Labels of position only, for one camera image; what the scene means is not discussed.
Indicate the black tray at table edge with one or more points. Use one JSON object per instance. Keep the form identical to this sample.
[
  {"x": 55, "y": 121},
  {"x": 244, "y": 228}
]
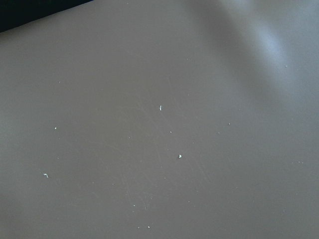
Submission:
[{"x": 14, "y": 13}]

